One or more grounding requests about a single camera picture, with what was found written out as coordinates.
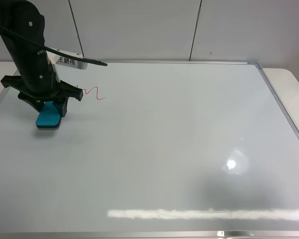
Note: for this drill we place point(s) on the red marker squiggle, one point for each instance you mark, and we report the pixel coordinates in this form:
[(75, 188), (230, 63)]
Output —
[(94, 89)]

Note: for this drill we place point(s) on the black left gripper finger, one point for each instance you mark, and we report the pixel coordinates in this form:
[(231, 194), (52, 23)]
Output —
[(36, 104), (61, 106)]

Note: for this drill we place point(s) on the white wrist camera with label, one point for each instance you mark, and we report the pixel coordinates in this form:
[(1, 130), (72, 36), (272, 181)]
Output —
[(65, 61)]

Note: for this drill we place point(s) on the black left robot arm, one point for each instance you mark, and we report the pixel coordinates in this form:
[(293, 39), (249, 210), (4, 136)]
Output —
[(22, 31)]

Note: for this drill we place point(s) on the blue whiteboard eraser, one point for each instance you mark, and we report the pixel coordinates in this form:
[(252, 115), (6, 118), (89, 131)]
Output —
[(49, 118)]

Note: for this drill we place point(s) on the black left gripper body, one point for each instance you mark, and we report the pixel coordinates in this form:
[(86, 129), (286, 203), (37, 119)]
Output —
[(41, 87)]

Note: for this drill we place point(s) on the white whiteboard with aluminium frame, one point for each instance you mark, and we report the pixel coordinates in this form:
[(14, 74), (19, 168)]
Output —
[(176, 150)]

